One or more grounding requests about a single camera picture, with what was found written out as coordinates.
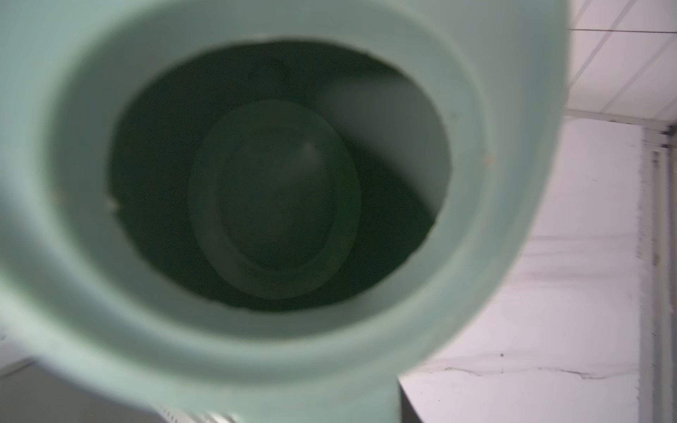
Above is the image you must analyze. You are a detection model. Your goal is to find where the mint green watering can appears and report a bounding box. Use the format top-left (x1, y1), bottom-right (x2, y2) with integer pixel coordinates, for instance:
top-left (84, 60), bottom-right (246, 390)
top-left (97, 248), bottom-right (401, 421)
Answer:
top-left (1, 1), bottom-right (569, 422)

